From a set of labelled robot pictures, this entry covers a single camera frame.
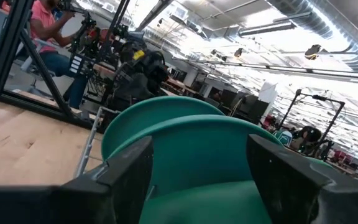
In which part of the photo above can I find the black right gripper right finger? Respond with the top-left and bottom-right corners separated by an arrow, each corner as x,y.
246,133 -> 358,224

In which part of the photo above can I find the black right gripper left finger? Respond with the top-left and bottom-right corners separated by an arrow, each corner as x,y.
0,135 -> 154,224

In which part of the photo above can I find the dark green plastic plate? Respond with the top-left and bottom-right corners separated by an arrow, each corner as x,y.
138,156 -> 335,224

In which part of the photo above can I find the person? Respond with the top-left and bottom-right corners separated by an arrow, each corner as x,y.
290,125 -> 335,161
14,0 -> 90,110

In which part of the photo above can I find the grey wire dish rack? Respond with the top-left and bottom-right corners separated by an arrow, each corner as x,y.
75,106 -> 122,180

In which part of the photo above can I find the black gantry frame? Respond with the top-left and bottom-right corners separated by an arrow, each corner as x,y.
277,88 -> 347,158

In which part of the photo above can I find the ceiling track rail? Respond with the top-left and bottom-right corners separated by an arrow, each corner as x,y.
171,57 -> 358,80

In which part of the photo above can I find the silver ventilation duct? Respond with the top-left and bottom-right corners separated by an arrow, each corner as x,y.
265,0 -> 358,74

